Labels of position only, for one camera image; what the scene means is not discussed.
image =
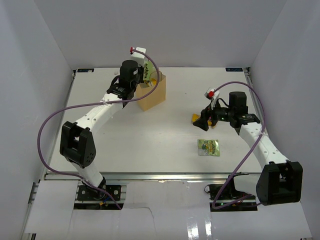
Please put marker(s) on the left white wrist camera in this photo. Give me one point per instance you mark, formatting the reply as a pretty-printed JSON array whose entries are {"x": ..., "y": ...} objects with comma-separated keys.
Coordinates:
[{"x": 137, "y": 56}]

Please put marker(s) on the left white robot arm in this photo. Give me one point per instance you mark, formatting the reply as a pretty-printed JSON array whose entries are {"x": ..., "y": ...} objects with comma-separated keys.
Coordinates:
[{"x": 77, "y": 143}]

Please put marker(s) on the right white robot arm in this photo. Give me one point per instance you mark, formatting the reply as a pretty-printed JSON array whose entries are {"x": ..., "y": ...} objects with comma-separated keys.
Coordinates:
[{"x": 280, "y": 180}]

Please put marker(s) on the blue corner label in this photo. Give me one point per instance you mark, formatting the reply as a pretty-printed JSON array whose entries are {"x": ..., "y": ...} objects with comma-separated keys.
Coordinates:
[
  {"x": 85, "y": 70},
  {"x": 234, "y": 69}
]

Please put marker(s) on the yellow M&M candy pack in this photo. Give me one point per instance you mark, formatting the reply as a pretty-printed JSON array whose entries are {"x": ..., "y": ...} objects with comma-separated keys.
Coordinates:
[{"x": 195, "y": 117}]

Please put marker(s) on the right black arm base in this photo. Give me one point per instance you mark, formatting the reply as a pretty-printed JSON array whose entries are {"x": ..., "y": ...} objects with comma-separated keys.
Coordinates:
[{"x": 228, "y": 195}]

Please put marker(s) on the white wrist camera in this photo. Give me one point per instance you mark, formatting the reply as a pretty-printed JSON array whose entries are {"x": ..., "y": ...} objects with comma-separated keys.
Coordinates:
[
  {"x": 137, "y": 56},
  {"x": 212, "y": 94}
]

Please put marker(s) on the brown paper bag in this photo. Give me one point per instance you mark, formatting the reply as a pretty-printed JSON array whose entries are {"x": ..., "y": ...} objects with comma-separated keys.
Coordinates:
[{"x": 156, "y": 97}]

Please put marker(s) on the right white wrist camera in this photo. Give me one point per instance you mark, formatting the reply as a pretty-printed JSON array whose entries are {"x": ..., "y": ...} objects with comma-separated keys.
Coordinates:
[{"x": 212, "y": 94}]

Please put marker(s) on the left blue corner label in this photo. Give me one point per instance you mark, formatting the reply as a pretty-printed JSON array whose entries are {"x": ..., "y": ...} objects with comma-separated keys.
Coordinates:
[{"x": 85, "y": 70}]

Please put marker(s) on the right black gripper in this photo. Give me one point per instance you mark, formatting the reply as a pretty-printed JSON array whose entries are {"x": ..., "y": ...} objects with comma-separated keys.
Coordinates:
[{"x": 202, "y": 122}]

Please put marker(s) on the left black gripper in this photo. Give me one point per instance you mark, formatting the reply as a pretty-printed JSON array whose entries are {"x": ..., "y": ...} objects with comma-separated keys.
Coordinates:
[{"x": 140, "y": 69}]

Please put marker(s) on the right blue corner label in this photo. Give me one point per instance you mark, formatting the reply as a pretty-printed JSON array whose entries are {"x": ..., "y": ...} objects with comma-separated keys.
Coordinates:
[{"x": 234, "y": 69}]

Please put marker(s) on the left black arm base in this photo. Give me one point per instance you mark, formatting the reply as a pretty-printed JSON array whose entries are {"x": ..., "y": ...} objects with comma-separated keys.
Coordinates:
[{"x": 88, "y": 196}]

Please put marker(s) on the aluminium table front rail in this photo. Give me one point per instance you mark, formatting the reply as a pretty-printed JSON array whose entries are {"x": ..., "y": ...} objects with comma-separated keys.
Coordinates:
[{"x": 161, "y": 176}]

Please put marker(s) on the yellow snack bar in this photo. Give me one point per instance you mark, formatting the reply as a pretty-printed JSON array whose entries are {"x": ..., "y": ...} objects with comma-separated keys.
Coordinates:
[{"x": 152, "y": 82}]

